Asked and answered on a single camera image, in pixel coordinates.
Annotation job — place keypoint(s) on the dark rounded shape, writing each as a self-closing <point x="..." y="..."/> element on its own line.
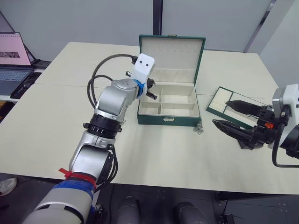
<point x="129" y="210"/>
<point x="189" y="213"/>

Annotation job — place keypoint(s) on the dark slanted wall frame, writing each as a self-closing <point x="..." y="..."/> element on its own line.
<point x="259" y="25"/>

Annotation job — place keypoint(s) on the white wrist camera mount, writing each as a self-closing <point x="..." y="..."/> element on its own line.
<point x="143" y="67"/>
<point x="290" y="98"/>

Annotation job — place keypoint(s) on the green jewelry box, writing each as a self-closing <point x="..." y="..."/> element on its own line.
<point x="171" y="77"/>

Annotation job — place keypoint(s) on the black stand base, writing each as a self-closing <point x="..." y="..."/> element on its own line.
<point x="41" y="63"/>

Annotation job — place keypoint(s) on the black vertical wall post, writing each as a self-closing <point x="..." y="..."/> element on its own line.
<point x="157" y="17"/>

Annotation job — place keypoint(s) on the black flat device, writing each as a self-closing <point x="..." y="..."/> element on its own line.
<point x="25" y="86"/>

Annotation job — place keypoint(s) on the grey sneaker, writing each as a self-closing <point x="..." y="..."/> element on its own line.
<point x="7" y="185"/>

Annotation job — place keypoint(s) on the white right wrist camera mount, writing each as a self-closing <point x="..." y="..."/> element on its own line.
<point x="290" y="98"/>

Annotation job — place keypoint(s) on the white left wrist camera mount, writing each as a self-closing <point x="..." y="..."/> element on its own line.
<point x="143" y="67"/>

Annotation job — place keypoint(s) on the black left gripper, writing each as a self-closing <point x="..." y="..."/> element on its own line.
<point x="151" y="83"/>

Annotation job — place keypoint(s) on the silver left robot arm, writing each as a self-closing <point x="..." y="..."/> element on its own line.
<point x="109" y="102"/>

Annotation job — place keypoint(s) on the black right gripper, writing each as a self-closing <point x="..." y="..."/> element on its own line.
<point x="262" y="130"/>

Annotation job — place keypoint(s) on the open laptop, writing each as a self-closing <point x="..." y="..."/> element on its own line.
<point x="12" y="63"/>

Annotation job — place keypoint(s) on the green jewelry tray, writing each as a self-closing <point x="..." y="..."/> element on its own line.
<point x="220" y="100"/>

